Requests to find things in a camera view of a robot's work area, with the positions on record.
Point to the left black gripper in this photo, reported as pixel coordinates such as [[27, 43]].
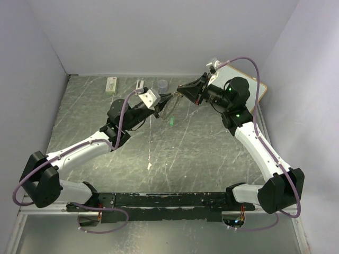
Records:
[[164, 97]]

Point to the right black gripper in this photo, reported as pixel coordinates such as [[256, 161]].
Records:
[[193, 90]]

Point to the green tagged key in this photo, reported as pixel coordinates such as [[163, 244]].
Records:
[[172, 121]]

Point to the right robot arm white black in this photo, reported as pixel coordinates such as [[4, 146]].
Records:
[[283, 184]]

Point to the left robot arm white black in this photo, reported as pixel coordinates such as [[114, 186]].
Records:
[[43, 176]]

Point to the clear cup of paperclips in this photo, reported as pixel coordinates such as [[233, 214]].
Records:
[[162, 86]]

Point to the white stapler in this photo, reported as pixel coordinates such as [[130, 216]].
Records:
[[140, 87]]

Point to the green white staples box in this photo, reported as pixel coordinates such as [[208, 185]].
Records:
[[111, 85]]

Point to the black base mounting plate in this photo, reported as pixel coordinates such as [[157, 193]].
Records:
[[166, 206]]

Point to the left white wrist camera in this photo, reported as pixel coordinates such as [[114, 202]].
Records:
[[150, 98]]

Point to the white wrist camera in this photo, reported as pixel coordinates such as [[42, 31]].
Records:
[[212, 68], [150, 98]]

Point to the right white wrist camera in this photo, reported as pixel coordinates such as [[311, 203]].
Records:
[[212, 68]]

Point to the aluminium rail frame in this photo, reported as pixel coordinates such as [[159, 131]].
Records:
[[54, 230]]

